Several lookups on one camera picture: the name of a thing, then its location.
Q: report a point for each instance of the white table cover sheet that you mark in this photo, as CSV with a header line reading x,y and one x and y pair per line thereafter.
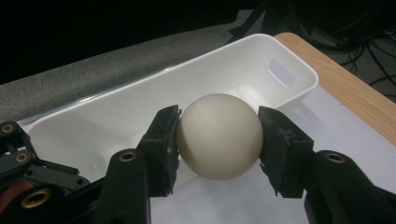
x,y
233,202

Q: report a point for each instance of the cream ball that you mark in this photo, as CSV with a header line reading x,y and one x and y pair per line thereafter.
x,y
219,137

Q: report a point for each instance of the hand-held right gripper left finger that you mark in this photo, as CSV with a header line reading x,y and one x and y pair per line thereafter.
x,y
162,149

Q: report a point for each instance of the white plastic bin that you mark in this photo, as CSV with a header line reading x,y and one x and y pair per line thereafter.
x,y
124,109

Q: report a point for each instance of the black tripod stand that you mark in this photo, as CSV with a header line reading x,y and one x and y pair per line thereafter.
x,y
249,21

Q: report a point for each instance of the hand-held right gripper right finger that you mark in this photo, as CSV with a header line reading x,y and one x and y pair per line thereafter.
x,y
286,152

